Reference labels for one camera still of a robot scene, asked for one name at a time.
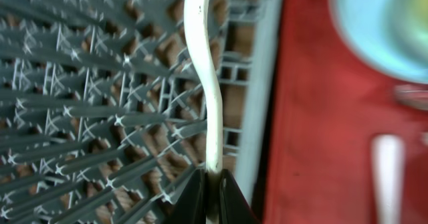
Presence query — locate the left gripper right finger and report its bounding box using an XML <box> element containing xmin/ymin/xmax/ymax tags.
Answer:
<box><xmin>219</xmin><ymin>169</ymin><xmax>259</xmax><ymax>224</ymax></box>

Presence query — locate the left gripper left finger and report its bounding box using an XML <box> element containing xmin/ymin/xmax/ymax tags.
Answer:
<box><xmin>163</xmin><ymin>169</ymin><xmax>206</xmax><ymax>224</ymax></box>

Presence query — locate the cream plastic spoon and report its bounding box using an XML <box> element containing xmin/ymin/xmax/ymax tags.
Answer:
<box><xmin>371</xmin><ymin>134</ymin><xmax>405</xmax><ymax>224</ymax></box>

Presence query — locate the red snack wrapper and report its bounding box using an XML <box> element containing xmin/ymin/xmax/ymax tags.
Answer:
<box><xmin>394</xmin><ymin>84</ymin><xmax>427</xmax><ymax>111</ymax></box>

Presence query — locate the grey plastic dishwasher rack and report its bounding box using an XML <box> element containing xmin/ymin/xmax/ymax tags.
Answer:
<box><xmin>0</xmin><ymin>0</ymin><xmax>286</xmax><ymax>224</ymax></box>

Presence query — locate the red plastic tray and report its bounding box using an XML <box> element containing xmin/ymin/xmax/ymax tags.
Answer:
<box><xmin>262</xmin><ymin>0</ymin><xmax>427</xmax><ymax>223</ymax></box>

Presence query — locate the large light blue plate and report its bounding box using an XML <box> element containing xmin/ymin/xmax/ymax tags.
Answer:
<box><xmin>329</xmin><ymin>0</ymin><xmax>427</xmax><ymax>84</ymax></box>

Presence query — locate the small green plate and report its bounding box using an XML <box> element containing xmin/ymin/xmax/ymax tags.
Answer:
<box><xmin>387</xmin><ymin>0</ymin><xmax>427</xmax><ymax>72</ymax></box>

